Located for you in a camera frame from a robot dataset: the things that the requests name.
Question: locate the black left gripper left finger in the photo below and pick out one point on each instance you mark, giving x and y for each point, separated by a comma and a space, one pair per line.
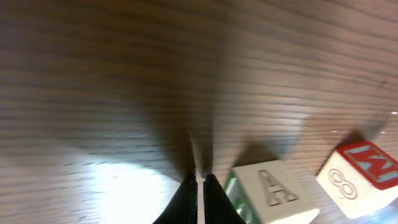
183, 207

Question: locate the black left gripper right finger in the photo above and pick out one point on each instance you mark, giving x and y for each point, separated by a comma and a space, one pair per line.
218, 207

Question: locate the wooden block green side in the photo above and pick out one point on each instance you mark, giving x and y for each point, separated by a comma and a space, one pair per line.
268, 193

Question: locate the wooden block red cat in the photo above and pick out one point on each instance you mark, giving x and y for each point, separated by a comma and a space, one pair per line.
360, 178

